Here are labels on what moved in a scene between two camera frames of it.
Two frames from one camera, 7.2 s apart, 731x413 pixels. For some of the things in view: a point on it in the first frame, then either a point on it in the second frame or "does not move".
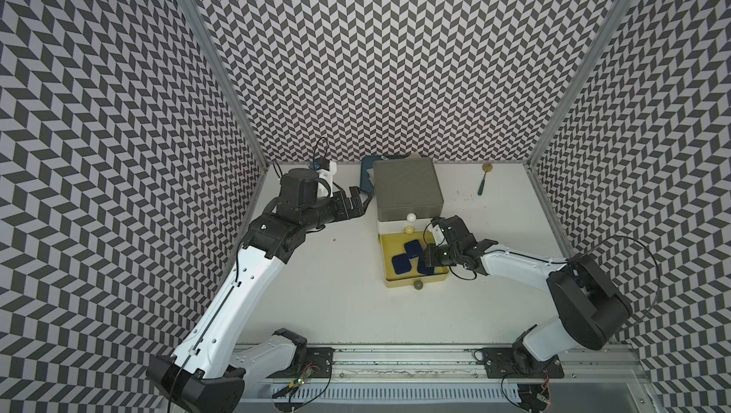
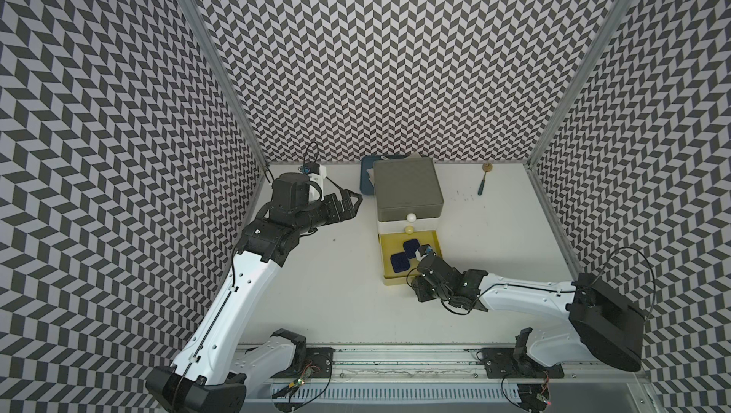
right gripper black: [430, 259] -> [419, 282]
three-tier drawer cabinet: [406, 198] does not move
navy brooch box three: [401, 263] does not move
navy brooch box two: [413, 248] does not move
